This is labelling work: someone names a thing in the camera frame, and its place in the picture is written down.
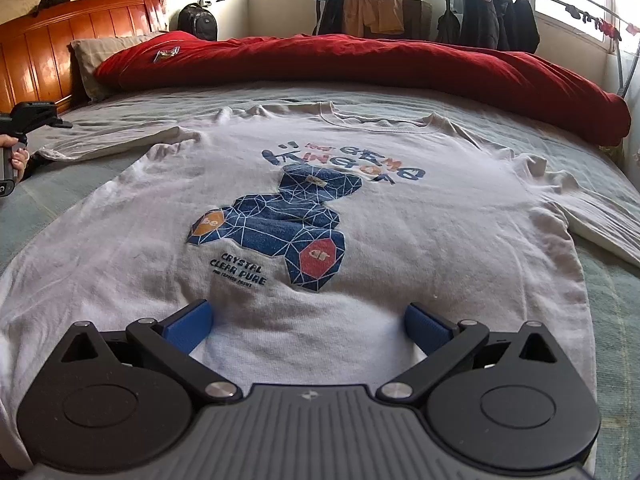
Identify white printed t-shirt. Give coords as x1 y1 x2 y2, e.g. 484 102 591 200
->
0 100 640 461

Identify wooden headboard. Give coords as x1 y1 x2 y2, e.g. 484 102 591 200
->
0 0 166 113

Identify beige pillow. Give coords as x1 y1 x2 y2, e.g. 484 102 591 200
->
70 31 168 102

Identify dark green jacket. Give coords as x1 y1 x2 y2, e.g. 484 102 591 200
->
460 0 503 51

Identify orange clothes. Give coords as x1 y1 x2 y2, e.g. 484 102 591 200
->
345 0 406 36

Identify black backpack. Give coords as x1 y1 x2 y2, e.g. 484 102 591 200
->
177 2 219 42

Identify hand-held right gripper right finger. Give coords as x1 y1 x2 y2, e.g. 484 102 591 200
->
379 302 558 403

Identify black jacket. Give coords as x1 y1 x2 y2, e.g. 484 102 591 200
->
497 0 541 55

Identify metal clothes rack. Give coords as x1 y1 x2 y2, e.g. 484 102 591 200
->
440 0 640 98

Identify person's left hand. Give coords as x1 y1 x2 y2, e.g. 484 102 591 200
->
0 134 30 173

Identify olive hanging bag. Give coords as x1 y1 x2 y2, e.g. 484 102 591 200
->
437 7 461 45

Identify row of small hanging socks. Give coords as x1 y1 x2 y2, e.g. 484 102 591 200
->
565 2 640 41

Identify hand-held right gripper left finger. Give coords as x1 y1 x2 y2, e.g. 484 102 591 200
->
60 300 240 403

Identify red quilt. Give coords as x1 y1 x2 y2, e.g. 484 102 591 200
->
95 30 632 146

